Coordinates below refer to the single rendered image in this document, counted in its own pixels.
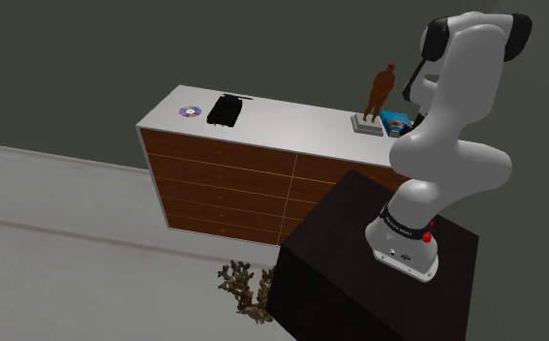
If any blue box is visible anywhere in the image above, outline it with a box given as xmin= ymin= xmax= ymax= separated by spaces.
xmin=379 ymin=109 xmax=413 ymax=139

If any brown human figure statue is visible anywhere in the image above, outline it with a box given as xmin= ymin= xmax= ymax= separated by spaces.
xmin=350 ymin=62 xmax=396 ymax=138

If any dark robot stand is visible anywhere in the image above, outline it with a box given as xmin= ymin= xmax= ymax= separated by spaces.
xmin=265 ymin=170 xmax=480 ymax=341

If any brown chest of drawers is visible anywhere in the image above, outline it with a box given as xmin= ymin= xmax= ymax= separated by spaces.
xmin=135 ymin=84 xmax=413 ymax=247

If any black flat device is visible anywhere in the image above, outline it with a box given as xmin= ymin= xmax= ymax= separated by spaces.
xmin=206 ymin=93 xmax=255 ymax=128

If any brown branching coral decoration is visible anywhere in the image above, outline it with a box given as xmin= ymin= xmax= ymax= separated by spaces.
xmin=216 ymin=259 xmax=276 ymax=326

